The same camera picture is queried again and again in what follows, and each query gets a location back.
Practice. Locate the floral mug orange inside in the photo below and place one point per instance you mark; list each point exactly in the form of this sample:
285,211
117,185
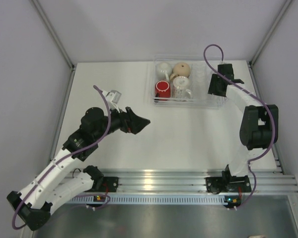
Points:
181,89

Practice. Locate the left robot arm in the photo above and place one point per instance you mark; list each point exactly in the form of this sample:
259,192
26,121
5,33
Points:
37,202

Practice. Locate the black mounting plate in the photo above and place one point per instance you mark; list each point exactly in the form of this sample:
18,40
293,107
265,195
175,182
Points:
106,184
216,185

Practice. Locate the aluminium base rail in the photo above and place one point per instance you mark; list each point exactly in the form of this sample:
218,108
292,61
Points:
162,181

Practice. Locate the clear wire dish rack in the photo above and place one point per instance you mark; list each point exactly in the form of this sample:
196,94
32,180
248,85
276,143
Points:
200,78

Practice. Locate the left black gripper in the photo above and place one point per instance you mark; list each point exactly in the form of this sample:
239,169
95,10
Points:
126,118

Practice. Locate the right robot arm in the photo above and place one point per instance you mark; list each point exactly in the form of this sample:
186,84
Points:
258,130

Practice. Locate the beige ceramic mug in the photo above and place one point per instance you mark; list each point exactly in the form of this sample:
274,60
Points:
180,69

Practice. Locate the white speckled mug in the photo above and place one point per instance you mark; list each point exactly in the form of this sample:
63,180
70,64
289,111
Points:
163,70

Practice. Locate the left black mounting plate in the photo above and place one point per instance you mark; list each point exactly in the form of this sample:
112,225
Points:
106,184

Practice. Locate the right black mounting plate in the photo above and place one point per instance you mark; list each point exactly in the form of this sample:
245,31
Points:
216,185

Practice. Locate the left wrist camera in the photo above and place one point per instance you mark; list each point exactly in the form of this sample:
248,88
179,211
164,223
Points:
112,97

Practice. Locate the perforated cable duct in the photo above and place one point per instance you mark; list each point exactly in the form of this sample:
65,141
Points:
156,199

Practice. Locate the red mug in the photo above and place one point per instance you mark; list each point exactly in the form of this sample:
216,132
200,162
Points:
162,90

